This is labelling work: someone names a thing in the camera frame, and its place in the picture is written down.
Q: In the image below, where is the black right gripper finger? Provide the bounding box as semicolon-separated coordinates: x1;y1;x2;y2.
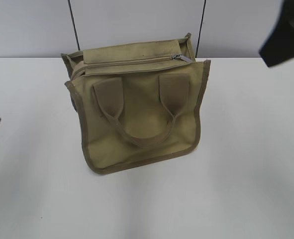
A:
259;0;294;68

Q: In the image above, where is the silver zipper pull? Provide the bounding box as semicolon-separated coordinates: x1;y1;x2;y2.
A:
171;54;193;63

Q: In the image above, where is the yellow canvas bag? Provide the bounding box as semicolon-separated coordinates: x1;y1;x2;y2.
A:
61;34;211;174

